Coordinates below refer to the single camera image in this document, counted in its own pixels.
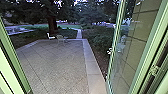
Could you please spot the green framed glass door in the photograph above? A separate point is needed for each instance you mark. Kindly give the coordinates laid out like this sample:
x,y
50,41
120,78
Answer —
x,y
146,50

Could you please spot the dark green shrub bed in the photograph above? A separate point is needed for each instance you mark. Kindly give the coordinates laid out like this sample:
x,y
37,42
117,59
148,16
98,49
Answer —
x,y
100,38

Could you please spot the grey metal patio chair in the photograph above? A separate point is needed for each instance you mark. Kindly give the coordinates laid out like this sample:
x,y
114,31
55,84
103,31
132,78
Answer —
x,y
61,38

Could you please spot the white patio chair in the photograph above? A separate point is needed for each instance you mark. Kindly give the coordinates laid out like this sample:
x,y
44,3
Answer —
x,y
50,36

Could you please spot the large dark tree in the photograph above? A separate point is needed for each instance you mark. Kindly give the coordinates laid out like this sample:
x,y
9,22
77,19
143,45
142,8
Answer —
x,y
51,20

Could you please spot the low green hedge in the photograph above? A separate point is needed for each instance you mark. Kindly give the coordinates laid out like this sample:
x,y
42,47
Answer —
x,y
36,35

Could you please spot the green framed glass wall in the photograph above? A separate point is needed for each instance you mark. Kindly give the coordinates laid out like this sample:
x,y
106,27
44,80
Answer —
x,y
10,63

